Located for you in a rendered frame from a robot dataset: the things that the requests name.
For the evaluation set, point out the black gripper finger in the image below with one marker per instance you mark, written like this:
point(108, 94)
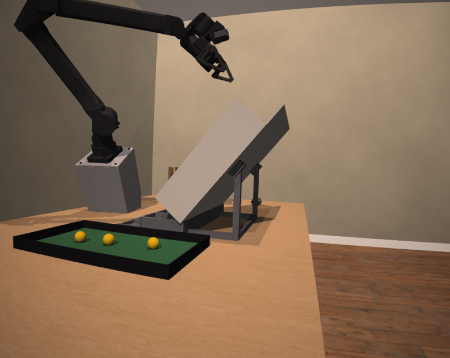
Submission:
point(209, 54)
point(216, 74)

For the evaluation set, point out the orange-yellow ball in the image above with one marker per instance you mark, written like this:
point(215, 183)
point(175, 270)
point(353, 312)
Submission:
point(108, 239)
point(80, 236)
point(153, 243)

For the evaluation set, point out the grey slanted panel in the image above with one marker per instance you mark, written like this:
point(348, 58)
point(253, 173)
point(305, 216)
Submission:
point(195, 193)

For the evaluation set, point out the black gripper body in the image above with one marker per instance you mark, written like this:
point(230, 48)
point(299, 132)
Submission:
point(198, 54)

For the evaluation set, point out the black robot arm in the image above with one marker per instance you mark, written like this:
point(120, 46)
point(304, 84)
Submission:
point(104, 118)

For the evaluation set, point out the green tray with black rim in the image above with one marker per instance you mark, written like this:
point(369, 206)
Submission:
point(175, 250)

